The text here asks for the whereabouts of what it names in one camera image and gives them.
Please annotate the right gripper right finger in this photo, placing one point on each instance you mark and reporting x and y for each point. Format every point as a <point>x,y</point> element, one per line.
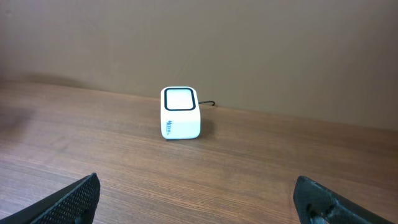
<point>315,203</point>

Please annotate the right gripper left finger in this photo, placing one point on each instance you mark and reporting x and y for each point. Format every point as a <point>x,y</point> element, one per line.
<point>74,204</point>

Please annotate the white barcode scanner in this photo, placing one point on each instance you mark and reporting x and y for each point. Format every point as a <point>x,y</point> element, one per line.
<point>180,116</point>

